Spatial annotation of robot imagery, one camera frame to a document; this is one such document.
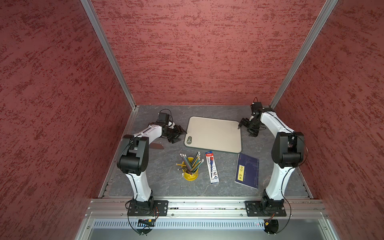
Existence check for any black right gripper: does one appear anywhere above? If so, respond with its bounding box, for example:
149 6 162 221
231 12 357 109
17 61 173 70
237 117 263 137

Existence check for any beige green-rimmed cutting board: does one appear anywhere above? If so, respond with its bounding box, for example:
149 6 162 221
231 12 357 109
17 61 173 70
184 116 242 154

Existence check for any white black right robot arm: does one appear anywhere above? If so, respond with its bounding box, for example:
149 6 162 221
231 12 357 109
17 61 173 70
238 111 306 210

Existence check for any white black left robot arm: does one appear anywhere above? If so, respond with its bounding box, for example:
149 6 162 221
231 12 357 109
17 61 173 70
117 123 187 210

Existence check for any pencils bunch in cup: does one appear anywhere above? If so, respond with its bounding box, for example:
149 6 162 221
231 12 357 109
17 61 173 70
177 152 204 177

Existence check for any yellow pencil cup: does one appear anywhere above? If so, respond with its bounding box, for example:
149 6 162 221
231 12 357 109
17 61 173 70
182 157 199 181

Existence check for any dark blue notebook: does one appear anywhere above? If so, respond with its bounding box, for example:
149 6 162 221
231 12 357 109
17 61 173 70
235 153 260 189

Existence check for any red blue pencil box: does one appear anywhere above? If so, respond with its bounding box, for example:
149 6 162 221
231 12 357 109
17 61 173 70
205 151 220 184

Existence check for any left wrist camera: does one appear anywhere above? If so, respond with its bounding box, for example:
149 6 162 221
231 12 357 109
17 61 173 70
157 112 170 125

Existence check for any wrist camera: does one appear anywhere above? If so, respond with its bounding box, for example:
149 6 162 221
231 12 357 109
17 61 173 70
157 112 170 125
251 102 263 115

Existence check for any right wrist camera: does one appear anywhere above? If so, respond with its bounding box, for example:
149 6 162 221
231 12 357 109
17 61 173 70
251 102 263 115

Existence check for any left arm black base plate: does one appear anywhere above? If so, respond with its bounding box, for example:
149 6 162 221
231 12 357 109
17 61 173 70
126 200 169 218

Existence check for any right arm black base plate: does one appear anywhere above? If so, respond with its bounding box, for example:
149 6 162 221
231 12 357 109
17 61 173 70
245 200 287 217

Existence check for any aluminium front rail frame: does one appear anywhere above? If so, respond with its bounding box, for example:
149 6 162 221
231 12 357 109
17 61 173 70
75 197 339 240

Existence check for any right aluminium corner post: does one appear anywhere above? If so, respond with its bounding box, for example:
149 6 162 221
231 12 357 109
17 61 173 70
270 0 338 109

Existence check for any aluminium corner post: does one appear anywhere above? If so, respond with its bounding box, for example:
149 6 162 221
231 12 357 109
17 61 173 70
270 0 338 109
81 0 137 110

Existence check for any left aluminium corner post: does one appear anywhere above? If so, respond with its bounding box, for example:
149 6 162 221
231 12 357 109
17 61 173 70
81 0 137 110

